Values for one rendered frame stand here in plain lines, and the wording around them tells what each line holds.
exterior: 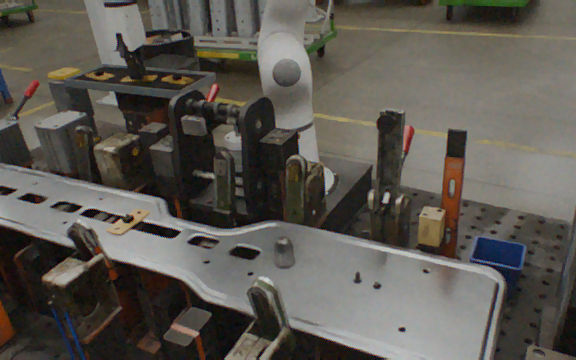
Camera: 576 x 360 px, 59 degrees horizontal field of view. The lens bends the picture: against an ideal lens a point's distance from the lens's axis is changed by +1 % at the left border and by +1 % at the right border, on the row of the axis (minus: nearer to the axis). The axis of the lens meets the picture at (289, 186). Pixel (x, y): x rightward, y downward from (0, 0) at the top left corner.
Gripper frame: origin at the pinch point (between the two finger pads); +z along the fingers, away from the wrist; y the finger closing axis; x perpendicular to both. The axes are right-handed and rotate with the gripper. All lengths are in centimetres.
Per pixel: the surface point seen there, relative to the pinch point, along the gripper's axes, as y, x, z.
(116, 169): 23.2, 0.6, 15.2
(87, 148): 18.7, -7.3, 12.1
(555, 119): -238, 191, 119
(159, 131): 17.0, 9.6, 9.2
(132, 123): 1.9, -3.7, 13.2
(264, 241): 45, 36, 19
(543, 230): -1, 101, 49
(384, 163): 41, 57, 6
